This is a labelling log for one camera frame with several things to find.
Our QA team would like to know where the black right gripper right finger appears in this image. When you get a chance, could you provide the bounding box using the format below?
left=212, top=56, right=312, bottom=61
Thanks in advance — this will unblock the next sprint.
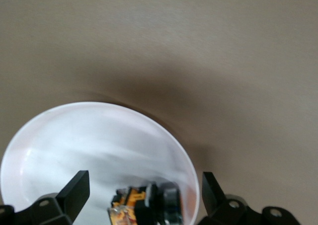
left=198, top=172, right=303, bottom=225

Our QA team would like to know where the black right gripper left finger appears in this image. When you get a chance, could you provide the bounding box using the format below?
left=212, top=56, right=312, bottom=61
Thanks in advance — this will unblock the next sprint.
left=0, top=170, right=90, bottom=225

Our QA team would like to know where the orange and black switch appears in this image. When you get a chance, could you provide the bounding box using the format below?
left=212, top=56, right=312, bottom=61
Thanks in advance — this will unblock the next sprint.
left=107, top=181, right=186, bottom=225

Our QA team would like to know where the pink round plate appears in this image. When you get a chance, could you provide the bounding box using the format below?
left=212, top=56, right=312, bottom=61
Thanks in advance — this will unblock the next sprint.
left=0, top=101, right=200, bottom=225

